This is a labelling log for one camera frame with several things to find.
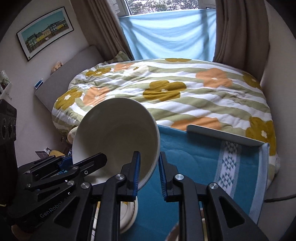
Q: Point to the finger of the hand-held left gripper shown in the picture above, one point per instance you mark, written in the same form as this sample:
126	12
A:
44	165
92	160

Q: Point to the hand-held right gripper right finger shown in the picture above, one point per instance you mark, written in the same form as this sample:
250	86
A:
163	176

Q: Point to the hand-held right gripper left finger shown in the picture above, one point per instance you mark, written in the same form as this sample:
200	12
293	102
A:
137	171

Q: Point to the cream bowl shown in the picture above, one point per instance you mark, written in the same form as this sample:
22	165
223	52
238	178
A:
120	129

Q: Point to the yellow object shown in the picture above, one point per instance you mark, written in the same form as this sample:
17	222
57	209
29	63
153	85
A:
57	153

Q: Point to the teal cloth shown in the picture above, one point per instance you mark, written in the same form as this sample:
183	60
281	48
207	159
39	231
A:
196	157

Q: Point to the white plate with bow print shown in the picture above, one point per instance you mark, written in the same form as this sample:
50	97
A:
133	217

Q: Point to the small blue box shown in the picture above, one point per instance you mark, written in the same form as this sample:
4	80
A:
38	83

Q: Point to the floral striped duvet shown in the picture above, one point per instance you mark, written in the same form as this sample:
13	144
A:
185	102

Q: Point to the patterned box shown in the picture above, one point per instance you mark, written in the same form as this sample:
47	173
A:
56	67

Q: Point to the beige bed board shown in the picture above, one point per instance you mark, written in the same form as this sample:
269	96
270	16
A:
69	69
282	92

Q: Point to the framed houses picture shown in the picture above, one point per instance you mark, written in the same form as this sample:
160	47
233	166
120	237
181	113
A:
44	32

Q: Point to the green patterned pillow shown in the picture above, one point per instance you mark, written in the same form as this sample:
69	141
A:
121	56

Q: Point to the brown curtain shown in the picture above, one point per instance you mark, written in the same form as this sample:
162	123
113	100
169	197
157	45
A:
106	27
240	34

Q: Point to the light blue window cloth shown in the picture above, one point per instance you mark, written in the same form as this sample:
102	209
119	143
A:
171	37

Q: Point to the window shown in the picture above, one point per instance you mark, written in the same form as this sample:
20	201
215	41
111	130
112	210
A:
161	5

